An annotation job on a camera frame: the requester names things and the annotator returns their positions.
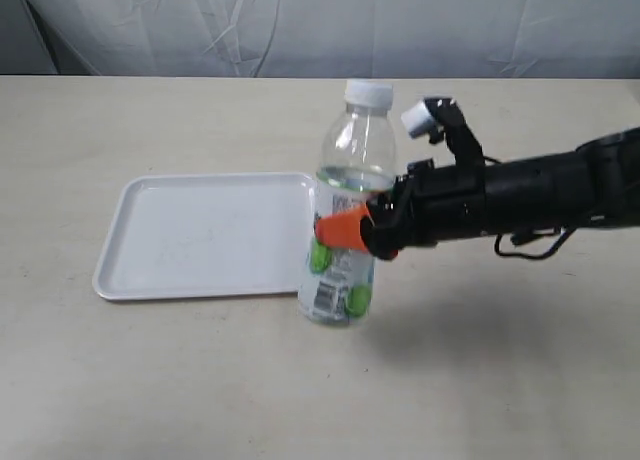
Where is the white backdrop curtain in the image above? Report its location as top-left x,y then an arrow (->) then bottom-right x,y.
1,0 -> 639,78

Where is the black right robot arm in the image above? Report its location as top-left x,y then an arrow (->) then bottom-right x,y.
314,128 -> 639,260

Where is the white rectangular plastic tray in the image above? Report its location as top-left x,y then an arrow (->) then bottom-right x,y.
92,172 -> 315,302

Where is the white wrist camera on bracket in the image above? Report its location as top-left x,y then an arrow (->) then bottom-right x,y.
400,97 -> 485,167

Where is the black cable under arm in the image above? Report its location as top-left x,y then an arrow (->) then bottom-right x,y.
493,215 -> 609,261

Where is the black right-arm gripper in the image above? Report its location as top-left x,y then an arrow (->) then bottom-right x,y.
314,160 -> 488,260

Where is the clear plastic water bottle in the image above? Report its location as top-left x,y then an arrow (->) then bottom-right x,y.
298,79 -> 396,325

